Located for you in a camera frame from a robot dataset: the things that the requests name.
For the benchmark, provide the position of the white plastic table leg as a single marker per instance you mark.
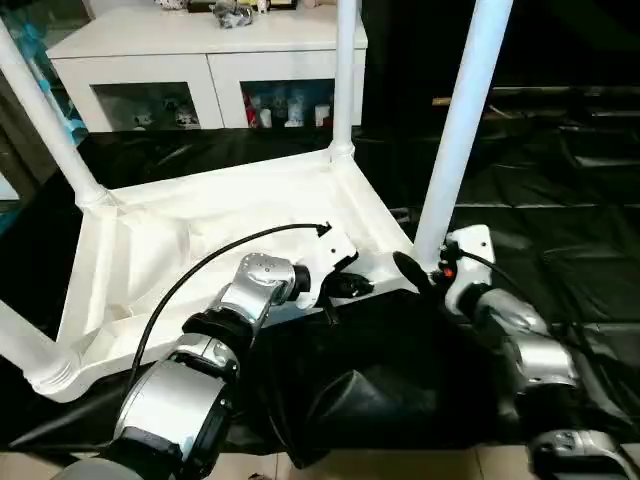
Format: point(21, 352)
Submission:
point(460, 125)
point(345, 75)
point(55, 120)
point(25, 340)

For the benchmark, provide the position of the white plastic table top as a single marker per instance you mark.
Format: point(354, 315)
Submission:
point(225, 210)

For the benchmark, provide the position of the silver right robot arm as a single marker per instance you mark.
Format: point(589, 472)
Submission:
point(545, 360)

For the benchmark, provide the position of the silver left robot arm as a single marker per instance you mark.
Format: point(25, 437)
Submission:
point(165, 400)

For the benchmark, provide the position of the black mat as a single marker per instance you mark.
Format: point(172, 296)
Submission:
point(550, 250)

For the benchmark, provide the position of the red bottle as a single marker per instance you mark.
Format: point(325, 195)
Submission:
point(250, 115)

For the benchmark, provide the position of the dark low bench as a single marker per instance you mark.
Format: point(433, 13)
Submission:
point(550, 91)

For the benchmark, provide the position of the dark rounded robot torso part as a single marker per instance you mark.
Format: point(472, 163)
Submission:
point(255, 476)

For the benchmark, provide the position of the black speaker with gold label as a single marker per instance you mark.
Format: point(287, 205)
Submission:
point(550, 45)

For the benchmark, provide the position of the clear glass jar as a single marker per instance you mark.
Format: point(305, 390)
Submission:
point(232, 14)

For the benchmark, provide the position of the white glass-door cabinet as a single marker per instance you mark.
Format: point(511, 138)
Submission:
point(150, 40)

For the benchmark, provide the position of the light blue plastic rack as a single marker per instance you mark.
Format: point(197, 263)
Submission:
point(70, 125)

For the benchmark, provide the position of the teal floor strip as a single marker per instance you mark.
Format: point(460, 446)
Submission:
point(6, 220)

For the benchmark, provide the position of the grey-brown curtain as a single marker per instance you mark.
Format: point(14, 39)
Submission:
point(20, 150)

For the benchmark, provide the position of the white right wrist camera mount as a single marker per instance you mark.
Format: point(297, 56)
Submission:
point(475, 240)

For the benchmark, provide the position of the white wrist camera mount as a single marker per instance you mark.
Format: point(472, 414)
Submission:
point(332, 245)
point(475, 240)

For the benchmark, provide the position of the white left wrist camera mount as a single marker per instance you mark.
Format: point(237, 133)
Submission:
point(332, 245)

